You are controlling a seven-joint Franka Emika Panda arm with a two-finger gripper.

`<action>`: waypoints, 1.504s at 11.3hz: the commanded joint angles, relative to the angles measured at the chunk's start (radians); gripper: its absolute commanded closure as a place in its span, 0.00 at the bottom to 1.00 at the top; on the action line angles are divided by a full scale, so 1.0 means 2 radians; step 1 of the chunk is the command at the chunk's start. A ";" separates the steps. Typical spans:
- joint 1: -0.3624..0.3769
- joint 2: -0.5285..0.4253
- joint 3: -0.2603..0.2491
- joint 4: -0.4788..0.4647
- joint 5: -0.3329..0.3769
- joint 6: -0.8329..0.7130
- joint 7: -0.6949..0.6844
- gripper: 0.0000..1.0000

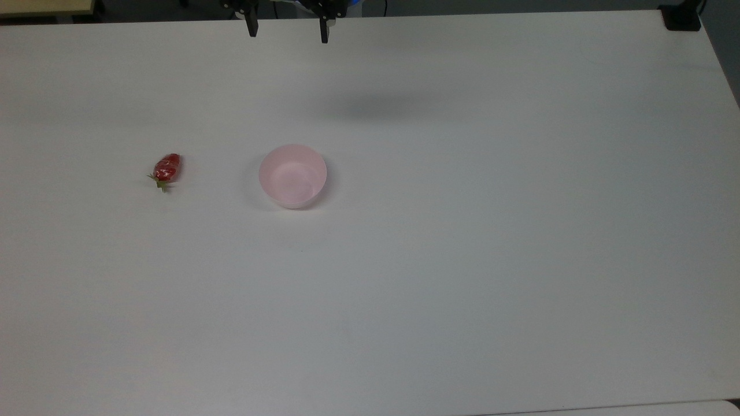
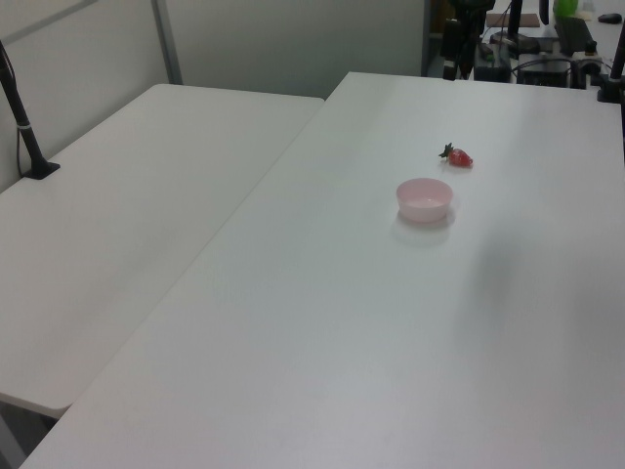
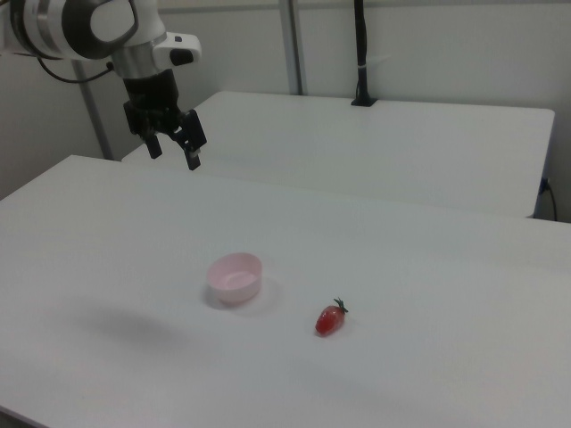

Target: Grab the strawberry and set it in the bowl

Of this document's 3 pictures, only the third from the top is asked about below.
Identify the grey metal frame post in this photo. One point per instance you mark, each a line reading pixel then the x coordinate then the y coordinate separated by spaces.
pixel 292 44
pixel 91 107

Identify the red toy strawberry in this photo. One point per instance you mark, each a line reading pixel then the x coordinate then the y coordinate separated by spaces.
pixel 330 319

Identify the white side table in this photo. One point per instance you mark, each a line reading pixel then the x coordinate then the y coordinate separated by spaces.
pixel 357 147

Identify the pink plastic bowl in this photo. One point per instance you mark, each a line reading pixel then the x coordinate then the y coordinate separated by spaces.
pixel 234 277

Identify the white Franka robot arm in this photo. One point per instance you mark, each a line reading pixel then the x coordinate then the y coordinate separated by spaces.
pixel 76 27

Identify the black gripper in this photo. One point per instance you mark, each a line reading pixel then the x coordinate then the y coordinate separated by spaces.
pixel 154 104

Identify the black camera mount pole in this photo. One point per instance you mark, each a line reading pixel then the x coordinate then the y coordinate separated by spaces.
pixel 362 53

